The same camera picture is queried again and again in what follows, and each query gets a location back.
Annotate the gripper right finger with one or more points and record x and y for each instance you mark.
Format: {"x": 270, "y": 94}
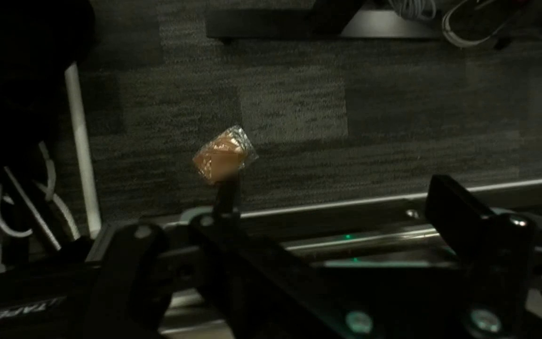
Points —
{"x": 497, "y": 263}

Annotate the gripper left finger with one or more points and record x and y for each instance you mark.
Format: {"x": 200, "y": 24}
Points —
{"x": 226, "y": 202}

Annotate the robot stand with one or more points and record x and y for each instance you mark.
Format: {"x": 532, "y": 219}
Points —
{"x": 346, "y": 221}

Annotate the white pole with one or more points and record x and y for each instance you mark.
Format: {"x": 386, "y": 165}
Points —
{"x": 83, "y": 155}

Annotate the black box with white print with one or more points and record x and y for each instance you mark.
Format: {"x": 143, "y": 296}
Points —
{"x": 17, "y": 313}

